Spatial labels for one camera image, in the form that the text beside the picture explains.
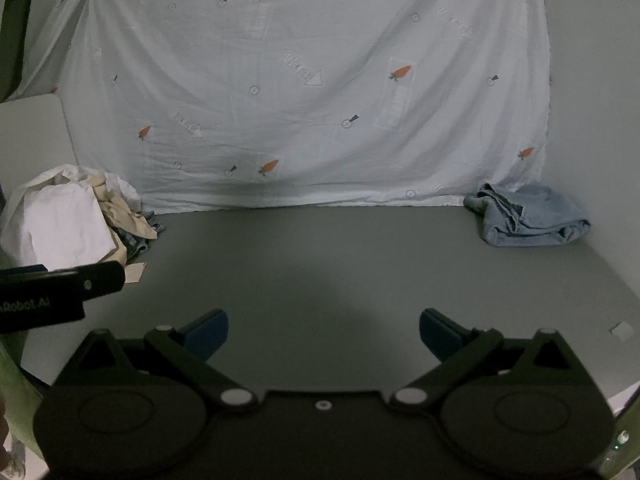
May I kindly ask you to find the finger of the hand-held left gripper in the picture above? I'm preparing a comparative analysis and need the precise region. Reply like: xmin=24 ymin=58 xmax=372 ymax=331
xmin=45 ymin=260 xmax=127 ymax=304

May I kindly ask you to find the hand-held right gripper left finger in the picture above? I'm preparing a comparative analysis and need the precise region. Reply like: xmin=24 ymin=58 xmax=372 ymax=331
xmin=70 ymin=309 xmax=259 ymax=412

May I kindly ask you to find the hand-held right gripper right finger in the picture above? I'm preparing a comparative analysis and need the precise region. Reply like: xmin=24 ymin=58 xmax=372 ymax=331
xmin=389 ymin=308 xmax=577 ymax=411

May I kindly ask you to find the white garment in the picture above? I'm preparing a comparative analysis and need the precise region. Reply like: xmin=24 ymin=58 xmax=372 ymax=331
xmin=0 ymin=164 xmax=143 ymax=272

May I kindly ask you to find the blue striped garment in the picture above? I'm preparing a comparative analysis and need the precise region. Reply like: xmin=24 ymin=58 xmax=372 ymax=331
xmin=116 ymin=210 xmax=169 ymax=264

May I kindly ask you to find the beige garment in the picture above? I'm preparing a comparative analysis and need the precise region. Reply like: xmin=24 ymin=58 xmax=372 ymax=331
xmin=89 ymin=172 xmax=160 ymax=282

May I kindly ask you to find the folded light blue denim garment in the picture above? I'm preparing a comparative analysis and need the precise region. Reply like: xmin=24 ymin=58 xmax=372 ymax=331
xmin=463 ymin=183 xmax=592 ymax=248

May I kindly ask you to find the carrot printed white sheet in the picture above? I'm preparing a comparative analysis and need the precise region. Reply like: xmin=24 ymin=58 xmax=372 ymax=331
xmin=20 ymin=0 xmax=552 ymax=212

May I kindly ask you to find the dark green cloth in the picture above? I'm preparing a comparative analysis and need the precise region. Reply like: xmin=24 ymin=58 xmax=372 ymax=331
xmin=0 ymin=0 xmax=37 ymax=104

